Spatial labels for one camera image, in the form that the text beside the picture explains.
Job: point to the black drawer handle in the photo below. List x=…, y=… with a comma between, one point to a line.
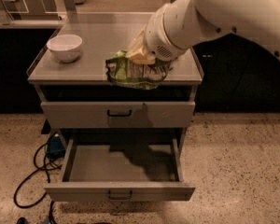
x=119, y=196
x=119, y=114

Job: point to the blue power box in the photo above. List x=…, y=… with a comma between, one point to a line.
x=55, y=147

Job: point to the far left grey counter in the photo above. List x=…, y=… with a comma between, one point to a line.
x=28, y=10

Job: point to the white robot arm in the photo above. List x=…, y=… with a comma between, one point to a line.
x=178, y=26

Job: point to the black lower drawer handle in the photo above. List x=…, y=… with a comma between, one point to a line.
x=119, y=196

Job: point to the closed upper grey drawer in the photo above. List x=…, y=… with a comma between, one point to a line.
x=93, y=114

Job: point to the grey drawer cabinet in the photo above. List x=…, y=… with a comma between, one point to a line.
x=84, y=80

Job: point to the white counter rail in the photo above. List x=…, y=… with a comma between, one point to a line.
x=32, y=24

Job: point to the black upper drawer handle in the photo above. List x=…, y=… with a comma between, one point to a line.
x=119, y=114

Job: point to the open lower grey drawer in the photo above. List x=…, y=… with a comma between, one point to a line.
x=150, y=168

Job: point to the green jalapeno chip bag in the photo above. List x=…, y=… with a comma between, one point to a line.
x=124, y=73

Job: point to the white ceramic bowl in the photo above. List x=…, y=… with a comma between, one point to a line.
x=65, y=48

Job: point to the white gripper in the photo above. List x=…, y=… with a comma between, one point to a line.
x=154, y=37

